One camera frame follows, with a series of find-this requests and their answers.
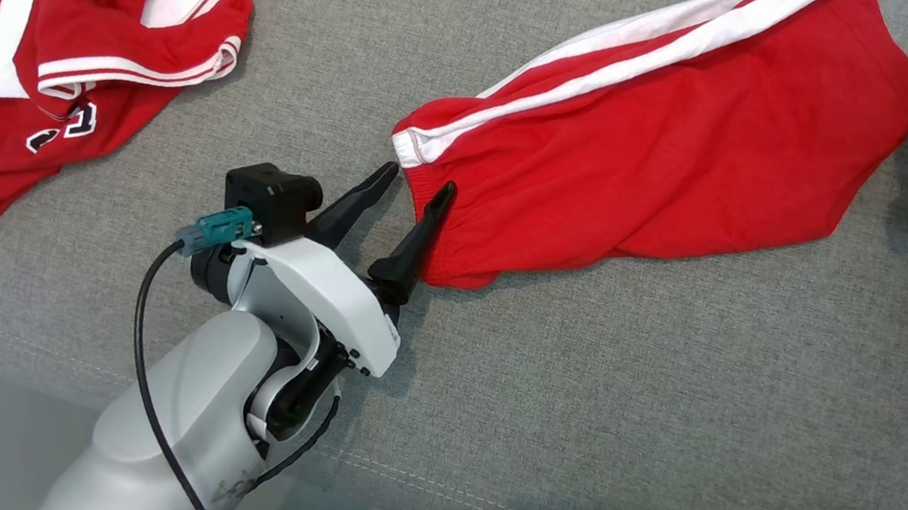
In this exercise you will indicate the red numbered jersey shirt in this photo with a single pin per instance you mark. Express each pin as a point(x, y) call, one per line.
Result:
point(94, 11)

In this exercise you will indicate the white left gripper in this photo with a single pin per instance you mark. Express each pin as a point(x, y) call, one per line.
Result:
point(344, 306)

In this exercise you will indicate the red white-striped shorts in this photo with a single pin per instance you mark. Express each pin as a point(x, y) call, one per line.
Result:
point(693, 146)

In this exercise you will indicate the grey fabric sofa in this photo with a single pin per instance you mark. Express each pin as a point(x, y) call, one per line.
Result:
point(616, 414)

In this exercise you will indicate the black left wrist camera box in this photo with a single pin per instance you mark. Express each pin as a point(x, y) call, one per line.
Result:
point(266, 197)

